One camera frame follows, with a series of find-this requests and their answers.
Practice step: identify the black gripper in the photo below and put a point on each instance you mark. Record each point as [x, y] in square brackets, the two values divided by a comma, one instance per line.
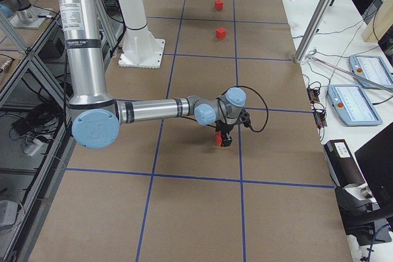
[223, 129]

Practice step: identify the red block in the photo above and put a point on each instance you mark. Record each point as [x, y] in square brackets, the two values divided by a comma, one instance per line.
[218, 139]
[219, 5]
[221, 33]

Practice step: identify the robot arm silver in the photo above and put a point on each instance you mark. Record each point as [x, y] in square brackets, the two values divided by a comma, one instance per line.
[96, 115]
[12, 1]

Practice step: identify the near teach pendant tablet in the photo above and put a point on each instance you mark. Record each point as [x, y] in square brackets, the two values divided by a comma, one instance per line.
[353, 106]

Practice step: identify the teach pendant tablet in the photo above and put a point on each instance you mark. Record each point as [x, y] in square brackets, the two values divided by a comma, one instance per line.
[372, 68]
[353, 106]

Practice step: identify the far teach pendant tablet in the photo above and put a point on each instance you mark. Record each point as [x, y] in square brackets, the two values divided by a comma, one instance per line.
[372, 68]

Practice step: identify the white pedestal column base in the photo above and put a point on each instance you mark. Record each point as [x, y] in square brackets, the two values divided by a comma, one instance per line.
[140, 48]

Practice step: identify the aluminium frame table left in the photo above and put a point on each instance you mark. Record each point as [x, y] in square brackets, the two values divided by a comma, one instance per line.
[35, 123]

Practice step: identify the aluminium frame post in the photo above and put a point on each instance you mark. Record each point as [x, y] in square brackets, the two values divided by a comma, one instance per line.
[311, 30]

